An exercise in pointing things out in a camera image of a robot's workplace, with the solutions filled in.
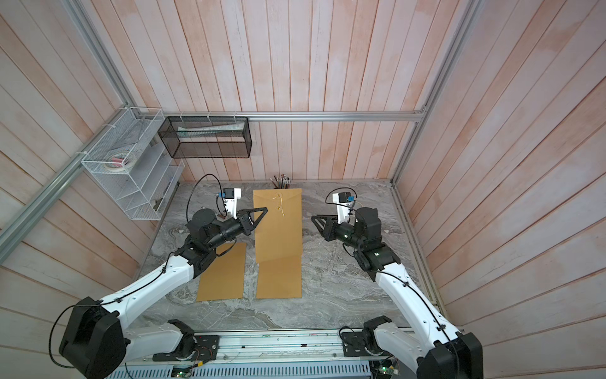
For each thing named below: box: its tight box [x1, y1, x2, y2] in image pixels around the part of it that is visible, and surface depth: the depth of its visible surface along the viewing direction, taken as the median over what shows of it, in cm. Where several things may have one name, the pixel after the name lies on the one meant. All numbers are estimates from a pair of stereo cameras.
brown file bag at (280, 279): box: [256, 255, 303, 300], surface depth 89 cm
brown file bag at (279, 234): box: [252, 187, 303, 264], surface depth 75 cm
